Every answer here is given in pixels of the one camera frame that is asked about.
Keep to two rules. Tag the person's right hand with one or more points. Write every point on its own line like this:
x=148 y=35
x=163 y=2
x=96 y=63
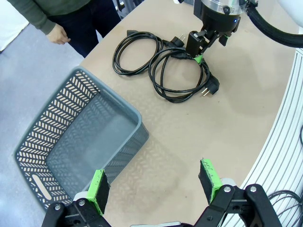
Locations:
x=58 y=34

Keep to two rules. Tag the person's right forearm green sleeve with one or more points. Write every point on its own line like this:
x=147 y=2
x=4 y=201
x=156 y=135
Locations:
x=33 y=14

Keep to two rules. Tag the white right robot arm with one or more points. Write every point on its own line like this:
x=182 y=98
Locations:
x=292 y=9

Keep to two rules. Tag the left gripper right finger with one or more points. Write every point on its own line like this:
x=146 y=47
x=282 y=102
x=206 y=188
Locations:
x=208 y=184

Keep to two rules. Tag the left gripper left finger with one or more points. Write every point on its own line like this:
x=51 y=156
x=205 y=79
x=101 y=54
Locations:
x=98 y=191

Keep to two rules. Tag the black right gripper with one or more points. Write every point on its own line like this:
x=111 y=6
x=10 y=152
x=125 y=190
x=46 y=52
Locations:
x=217 y=19

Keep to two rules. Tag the person in green sweater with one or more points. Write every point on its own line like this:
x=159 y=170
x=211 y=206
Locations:
x=90 y=23

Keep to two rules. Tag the aluminium profile table frame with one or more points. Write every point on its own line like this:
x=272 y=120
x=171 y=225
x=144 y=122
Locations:
x=279 y=142

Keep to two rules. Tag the grey perforated plastic basket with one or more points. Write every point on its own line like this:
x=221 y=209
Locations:
x=94 y=142

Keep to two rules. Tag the white backdrop curtain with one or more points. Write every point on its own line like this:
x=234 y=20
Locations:
x=9 y=28

